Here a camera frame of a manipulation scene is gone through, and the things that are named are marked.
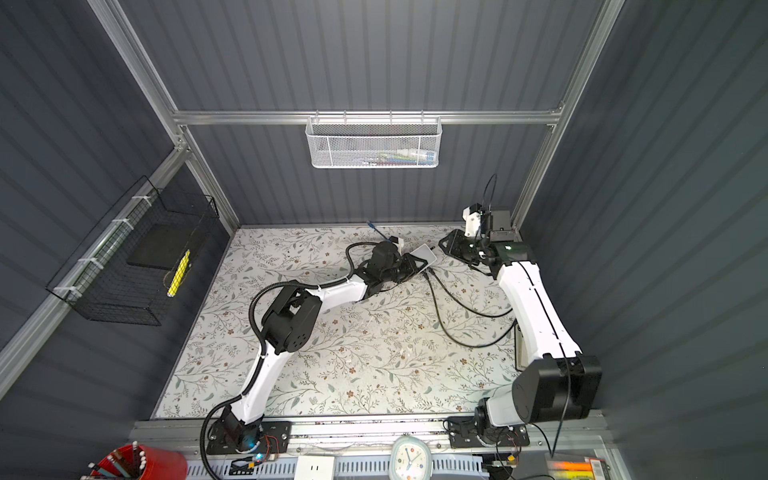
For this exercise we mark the white desk clock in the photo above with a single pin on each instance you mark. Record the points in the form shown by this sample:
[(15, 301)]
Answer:
[(411, 459)]

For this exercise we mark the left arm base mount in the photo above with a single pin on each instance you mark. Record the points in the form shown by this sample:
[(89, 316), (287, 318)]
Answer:
[(271, 437)]

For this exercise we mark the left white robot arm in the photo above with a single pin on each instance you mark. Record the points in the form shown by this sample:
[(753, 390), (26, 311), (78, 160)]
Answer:
[(283, 316)]

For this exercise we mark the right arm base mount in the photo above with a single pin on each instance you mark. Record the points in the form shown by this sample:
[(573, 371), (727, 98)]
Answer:
[(466, 432)]

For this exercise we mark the yellow striped item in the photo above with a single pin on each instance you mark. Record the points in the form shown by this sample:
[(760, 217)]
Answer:
[(179, 275)]

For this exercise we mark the red pen cup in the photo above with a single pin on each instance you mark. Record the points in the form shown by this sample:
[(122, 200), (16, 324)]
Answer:
[(141, 462)]

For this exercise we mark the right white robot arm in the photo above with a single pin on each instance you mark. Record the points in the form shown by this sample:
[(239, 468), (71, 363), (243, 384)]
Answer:
[(558, 381)]

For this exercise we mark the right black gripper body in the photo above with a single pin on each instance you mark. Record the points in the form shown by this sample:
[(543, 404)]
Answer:
[(464, 247)]

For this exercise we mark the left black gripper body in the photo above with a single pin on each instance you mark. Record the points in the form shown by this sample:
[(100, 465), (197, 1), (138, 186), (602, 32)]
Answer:
[(400, 270)]

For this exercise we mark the black wire basket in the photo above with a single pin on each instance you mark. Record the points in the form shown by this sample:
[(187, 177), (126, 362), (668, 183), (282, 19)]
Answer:
[(135, 269)]

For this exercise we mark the black box in basket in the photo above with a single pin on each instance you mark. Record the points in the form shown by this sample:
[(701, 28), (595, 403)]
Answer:
[(161, 247)]

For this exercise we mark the white wire mesh basket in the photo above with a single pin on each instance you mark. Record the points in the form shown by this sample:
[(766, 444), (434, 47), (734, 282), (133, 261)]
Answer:
[(393, 143)]

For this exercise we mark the white power socket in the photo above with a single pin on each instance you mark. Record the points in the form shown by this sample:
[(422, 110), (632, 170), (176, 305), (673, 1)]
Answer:
[(313, 467)]

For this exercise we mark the white network switch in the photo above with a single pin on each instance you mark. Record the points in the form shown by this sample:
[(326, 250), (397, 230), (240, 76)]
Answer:
[(423, 257)]

